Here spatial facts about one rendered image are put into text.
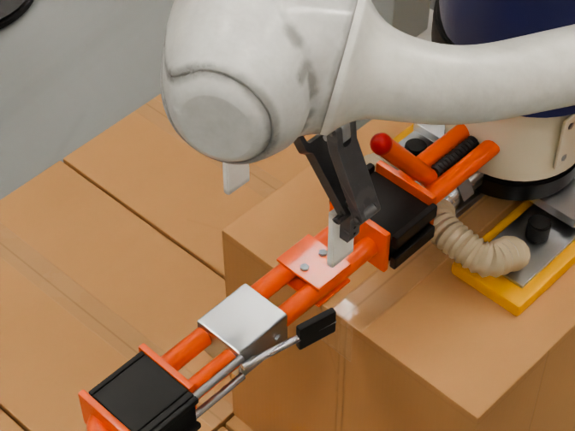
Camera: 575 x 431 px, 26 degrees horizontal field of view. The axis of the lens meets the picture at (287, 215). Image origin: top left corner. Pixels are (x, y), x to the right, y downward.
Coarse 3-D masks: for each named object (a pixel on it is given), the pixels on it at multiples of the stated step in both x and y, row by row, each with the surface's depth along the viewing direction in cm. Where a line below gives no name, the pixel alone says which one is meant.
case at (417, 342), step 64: (384, 128) 165; (320, 192) 157; (256, 256) 150; (384, 320) 143; (448, 320) 143; (512, 320) 143; (256, 384) 170; (320, 384) 156; (384, 384) 144; (448, 384) 137; (512, 384) 137
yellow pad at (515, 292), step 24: (528, 216) 151; (552, 216) 151; (528, 240) 148; (552, 240) 148; (456, 264) 147; (528, 264) 146; (552, 264) 146; (480, 288) 145; (504, 288) 144; (528, 288) 144
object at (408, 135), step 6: (402, 132) 162; (408, 132) 162; (414, 132) 161; (396, 138) 161; (402, 138) 161; (408, 138) 160; (414, 138) 160; (420, 138) 160; (426, 138) 160; (402, 144) 160; (408, 144) 156; (414, 144) 156; (420, 144) 156; (426, 144) 160; (408, 150) 156; (414, 150) 155; (420, 150) 155
